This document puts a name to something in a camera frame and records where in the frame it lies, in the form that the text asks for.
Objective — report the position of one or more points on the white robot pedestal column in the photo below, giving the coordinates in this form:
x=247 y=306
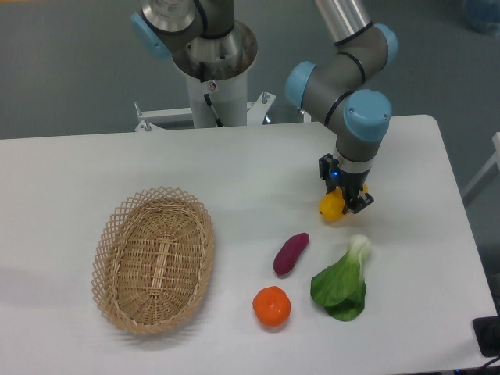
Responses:
x=227 y=97

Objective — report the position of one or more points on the orange tangerine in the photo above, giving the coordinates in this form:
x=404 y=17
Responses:
x=272 y=306

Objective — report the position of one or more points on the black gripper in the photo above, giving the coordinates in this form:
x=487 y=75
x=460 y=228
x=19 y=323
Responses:
x=352 y=184

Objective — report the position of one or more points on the white metal base frame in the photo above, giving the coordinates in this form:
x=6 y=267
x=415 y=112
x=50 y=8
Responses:
x=182 y=118

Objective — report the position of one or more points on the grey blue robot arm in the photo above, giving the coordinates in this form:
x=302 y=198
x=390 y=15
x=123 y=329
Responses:
x=214 y=51

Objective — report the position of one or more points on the purple sweet potato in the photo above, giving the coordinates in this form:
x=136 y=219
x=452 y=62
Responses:
x=285 y=260

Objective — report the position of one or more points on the white furniture piece at right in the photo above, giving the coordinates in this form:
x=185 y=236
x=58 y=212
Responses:
x=484 y=176

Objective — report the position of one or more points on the black device at edge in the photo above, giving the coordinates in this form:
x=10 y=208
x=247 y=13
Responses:
x=486 y=330

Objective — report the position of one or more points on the green bok choy leaf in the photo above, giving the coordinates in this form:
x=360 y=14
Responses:
x=340 y=289

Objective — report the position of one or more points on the woven wicker basket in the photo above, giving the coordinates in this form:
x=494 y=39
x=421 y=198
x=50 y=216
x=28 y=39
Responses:
x=154 y=261

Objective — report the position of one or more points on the yellow mango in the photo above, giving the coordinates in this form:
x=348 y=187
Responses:
x=331 y=206

